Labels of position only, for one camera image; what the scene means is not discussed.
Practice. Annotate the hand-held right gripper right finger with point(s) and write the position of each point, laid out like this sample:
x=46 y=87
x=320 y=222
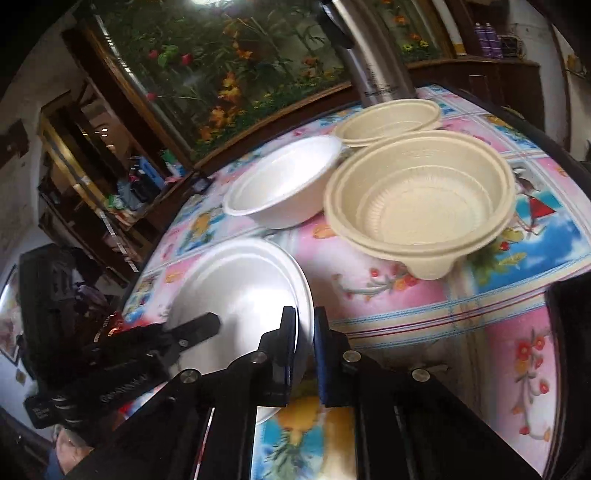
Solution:
x=323 y=364

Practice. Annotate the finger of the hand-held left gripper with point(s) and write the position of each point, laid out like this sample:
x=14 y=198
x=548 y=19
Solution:
x=198 y=327

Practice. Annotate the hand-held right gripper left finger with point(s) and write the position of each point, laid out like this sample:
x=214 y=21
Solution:
x=288 y=355

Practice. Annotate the white foam plate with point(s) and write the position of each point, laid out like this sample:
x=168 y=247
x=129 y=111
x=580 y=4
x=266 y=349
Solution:
x=240 y=286

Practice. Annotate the beige ribbed bowl with tab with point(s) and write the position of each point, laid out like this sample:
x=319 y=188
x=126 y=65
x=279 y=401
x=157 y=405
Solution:
x=434 y=265

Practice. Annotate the printed fruit tablecloth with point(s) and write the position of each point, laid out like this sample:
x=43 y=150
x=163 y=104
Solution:
x=406 y=314

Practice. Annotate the wooden shelf unit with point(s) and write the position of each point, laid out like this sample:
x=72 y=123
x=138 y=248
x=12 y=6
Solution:
x=92 y=184

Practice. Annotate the small black box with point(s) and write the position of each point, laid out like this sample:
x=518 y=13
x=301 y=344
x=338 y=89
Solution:
x=201 y=185

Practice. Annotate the blue box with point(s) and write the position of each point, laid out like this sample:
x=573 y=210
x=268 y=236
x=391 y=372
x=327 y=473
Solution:
x=151 y=170

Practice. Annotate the white foam bowl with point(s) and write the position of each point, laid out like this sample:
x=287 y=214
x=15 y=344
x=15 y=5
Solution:
x=286 y=180

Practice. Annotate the black phone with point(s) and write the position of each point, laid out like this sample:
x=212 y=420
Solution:
x=572 y=369

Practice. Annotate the shallow beige bowl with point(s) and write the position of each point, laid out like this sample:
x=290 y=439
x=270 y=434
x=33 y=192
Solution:
x=388 y=122

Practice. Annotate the framed flower picture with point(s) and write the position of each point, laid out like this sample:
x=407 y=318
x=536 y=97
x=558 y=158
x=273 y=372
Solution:
x=221 y=69

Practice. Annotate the stainless steel thermos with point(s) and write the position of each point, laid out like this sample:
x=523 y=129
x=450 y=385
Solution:
x=374 y=60

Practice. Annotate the dark wooden cabinet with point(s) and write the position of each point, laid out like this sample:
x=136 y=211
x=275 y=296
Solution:
x=489 y=87

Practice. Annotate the purple bottle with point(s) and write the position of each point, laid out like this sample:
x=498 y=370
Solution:
x=481 y=41
x=495 y=41

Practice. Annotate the white rolled tube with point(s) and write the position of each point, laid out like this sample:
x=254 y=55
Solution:
x=450 y=23

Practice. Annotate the framed wall picture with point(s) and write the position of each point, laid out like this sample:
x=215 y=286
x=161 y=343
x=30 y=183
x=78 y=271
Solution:
x=10 y=323

